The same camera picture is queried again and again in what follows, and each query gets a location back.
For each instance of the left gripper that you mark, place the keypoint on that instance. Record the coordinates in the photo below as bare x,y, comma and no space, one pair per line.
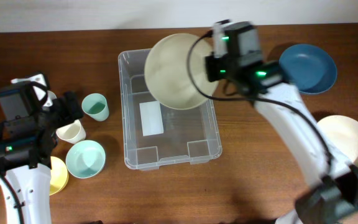
63,104

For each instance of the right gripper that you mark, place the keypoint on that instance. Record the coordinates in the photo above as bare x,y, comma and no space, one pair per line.
212,73

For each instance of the mint green cup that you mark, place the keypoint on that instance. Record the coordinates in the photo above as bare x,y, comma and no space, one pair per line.
95,105

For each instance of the dark blue bowl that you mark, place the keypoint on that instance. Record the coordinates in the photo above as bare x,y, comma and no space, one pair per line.
310,68

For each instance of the cream white bowl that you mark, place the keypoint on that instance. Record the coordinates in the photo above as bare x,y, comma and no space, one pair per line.
342,131

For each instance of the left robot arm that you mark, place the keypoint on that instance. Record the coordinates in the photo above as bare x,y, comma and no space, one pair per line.
27,139

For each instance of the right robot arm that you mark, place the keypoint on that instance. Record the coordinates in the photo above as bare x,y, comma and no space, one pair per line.
331,176

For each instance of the cream plastic cup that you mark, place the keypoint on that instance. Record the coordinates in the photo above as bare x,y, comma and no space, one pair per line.
72,133

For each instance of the mint green small bowl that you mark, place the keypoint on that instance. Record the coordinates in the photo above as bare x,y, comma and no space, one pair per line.
85,159

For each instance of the yellow small bowl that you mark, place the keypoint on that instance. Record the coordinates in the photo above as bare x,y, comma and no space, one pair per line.
59,175

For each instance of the clear plastic storage bin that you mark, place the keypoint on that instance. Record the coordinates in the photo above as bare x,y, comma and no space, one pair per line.
182,136

